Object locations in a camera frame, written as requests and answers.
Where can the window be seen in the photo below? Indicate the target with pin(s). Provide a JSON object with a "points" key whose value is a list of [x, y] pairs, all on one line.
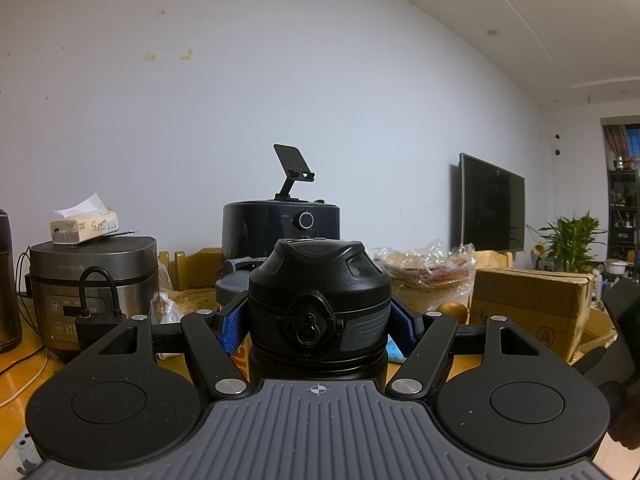
{"points": [[625, 145]]}

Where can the yellow pear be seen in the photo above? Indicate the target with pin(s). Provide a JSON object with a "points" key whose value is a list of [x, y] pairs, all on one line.
{"points": [[452, 312]]}

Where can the black portable air pump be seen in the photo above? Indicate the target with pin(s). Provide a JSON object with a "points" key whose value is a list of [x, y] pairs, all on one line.
{"points": [[95, 327]]}

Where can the black electric kettle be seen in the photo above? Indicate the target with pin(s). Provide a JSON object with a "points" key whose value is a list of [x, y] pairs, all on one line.
{"points": [[9, 285]]}

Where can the tissue pack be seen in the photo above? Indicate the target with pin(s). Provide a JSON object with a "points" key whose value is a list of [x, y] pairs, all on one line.
{"points": [[82, 227]]}

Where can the wooden chair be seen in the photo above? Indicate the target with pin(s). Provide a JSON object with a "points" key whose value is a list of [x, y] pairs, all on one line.
{"points": [[495, 258], [197, 270]]}

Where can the cardboard box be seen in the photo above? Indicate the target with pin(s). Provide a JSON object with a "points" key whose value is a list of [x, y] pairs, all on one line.
{"points": [[530, 305]]}

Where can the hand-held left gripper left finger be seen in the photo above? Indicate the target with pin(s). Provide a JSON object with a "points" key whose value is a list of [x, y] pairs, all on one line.
{"points": [[231, 332]]}

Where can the clear shaker bottle grey lid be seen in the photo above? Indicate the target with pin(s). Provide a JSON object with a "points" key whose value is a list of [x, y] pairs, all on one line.
{"points": [[235, 280]]}

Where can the blue microfiber cloth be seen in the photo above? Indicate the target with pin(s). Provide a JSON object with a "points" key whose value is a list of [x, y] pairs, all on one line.
{"points": [[395, 351]]}

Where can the black phone stand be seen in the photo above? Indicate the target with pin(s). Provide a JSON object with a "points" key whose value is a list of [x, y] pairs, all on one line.
{"points": [[290, 165]]}

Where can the potted green plant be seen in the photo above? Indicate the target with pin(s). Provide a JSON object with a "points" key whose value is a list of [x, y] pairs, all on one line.
{"points": [[570, 245]]}

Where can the dark blue air fryer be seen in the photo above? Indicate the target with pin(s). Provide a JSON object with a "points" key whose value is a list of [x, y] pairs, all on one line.
{"points": [[260, 230]]}

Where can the dark shelf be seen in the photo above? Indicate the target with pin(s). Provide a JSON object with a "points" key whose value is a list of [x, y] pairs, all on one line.
{"points": [[625, 215]]}

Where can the clear bag of flatbread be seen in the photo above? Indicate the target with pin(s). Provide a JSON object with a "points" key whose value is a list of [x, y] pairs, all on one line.
{"points": [[430, 275]]}

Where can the television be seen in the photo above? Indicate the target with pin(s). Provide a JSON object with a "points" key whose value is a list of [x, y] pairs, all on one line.
{"points": [[492, 202]]}

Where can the white plastic bag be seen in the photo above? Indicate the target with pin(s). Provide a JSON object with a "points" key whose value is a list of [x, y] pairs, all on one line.
{"points": [[165, 312]]}

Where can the white pot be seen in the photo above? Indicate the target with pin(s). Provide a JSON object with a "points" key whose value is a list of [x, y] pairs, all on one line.
{"points": [[616, 266]]}

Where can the silver rice cooker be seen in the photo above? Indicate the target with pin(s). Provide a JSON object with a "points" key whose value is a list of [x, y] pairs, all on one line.
{"points": [[130, 280]]}

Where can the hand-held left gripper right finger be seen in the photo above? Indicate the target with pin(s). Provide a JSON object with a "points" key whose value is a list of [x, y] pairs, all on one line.
{"points": [[404, 327]]}

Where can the black water bottle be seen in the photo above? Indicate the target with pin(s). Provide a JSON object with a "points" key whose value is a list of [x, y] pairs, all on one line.
{"points": [[320, 285]]}

